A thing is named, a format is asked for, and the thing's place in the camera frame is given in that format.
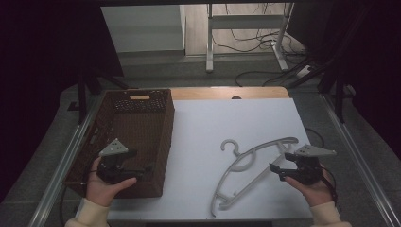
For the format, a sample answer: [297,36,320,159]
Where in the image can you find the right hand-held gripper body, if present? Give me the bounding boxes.
[283,144,338,186]

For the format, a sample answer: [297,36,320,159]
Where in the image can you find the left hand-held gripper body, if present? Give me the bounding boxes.
[96,137,140,185]

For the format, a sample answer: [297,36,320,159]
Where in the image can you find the brown woven basket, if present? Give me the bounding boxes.
[63,88,176,200]

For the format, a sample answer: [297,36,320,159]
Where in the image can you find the grey plastic clothes hanger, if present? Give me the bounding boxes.
[210,136,300,218]

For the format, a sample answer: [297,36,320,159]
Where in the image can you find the person's right hand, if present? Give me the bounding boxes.
[284,163,336,208]

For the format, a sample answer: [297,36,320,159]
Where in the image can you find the person's left hand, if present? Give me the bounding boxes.
[85,156,138,208]

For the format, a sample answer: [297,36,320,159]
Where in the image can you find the white table sheet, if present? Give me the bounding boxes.
[107,97,313,221]

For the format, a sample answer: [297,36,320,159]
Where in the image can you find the black metal stand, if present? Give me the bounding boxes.
[284,46,357,125]
[66,67,131,125]

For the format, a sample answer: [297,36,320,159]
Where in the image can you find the white power strip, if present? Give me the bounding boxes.
[295,64,314,79]

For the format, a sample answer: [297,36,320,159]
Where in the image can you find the wooden table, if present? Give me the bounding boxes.
[169,86,290,101]

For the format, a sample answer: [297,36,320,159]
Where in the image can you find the white cabinet panel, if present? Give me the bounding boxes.
[100,4,187,55]

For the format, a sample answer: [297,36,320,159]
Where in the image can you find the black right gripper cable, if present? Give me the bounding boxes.
[321,165,340,207]

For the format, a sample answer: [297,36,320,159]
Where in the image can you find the black cable beside table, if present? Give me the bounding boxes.
[304,127,325,149]

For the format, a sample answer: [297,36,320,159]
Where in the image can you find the grey metal rail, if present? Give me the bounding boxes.
[319,94,401,227]
[27,94,106,227]

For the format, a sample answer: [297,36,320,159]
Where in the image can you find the black floor cables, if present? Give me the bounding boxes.
[210,3,308,88]

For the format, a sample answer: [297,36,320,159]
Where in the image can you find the white metal desk frame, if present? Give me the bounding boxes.
[205,3,296,74]

